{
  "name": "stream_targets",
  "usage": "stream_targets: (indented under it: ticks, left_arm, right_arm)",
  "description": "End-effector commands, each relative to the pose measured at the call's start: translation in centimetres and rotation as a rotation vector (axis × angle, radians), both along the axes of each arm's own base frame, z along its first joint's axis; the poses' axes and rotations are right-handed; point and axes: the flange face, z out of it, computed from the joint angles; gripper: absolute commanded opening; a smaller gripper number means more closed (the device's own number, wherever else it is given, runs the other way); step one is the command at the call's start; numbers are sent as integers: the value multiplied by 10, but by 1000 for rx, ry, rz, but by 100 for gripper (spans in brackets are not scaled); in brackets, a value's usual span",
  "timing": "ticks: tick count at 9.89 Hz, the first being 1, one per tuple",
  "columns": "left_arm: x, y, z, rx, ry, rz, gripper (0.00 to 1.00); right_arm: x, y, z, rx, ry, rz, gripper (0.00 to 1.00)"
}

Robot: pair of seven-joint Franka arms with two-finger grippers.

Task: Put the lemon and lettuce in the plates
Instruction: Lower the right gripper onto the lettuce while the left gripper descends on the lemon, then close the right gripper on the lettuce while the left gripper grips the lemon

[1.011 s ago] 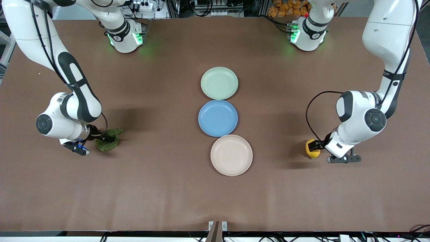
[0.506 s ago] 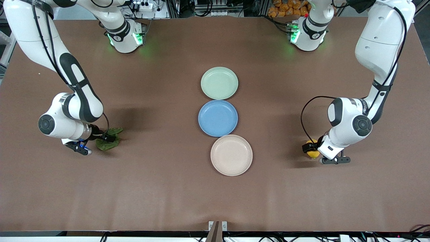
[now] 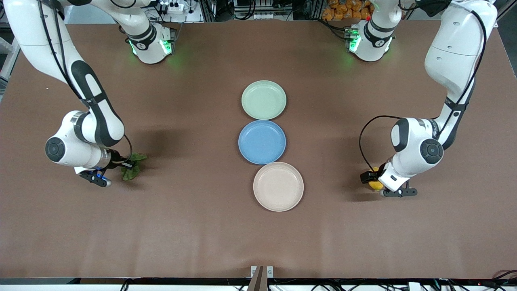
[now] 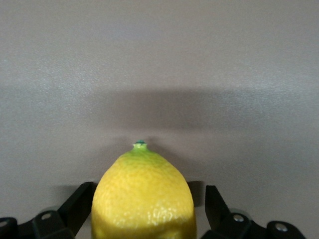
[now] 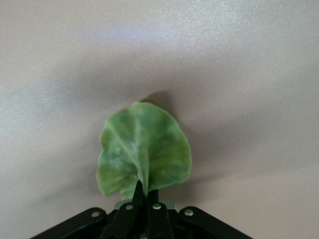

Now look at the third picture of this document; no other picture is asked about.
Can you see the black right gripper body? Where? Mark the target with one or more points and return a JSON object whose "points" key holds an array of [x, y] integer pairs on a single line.
{"points": [[116, 159]]}

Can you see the green lettuce leaf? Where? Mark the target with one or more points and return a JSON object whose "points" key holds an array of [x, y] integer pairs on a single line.
{"points": [[131, 173]]}

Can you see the yellow lemon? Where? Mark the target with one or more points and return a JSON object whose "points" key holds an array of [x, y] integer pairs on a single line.
{"points": [[375, 185]]}

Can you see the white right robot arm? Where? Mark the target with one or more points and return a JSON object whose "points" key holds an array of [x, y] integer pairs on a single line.
{"points": [[32, 32]]}

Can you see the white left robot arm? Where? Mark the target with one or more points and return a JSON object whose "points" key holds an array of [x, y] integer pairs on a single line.
{"points": [[456, 44]]}

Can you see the beige plate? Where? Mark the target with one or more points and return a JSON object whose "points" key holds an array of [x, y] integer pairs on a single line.
{"points": [[278, 186]]}

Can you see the blue plate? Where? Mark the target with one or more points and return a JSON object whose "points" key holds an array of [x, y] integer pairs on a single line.
{"points": [[261, 142]]}

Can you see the light green plate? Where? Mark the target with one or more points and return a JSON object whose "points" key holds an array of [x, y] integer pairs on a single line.
{"points": [[263, 100]]}

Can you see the white power strip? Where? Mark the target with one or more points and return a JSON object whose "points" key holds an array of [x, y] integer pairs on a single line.
{"points": [[173, 7]]}

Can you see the bag of orange fruits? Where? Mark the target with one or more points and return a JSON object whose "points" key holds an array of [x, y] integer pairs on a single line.
{"points": [[343, 10]]}

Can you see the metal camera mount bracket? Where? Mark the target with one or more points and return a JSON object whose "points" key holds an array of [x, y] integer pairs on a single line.
{"points": [[261, 277]]}

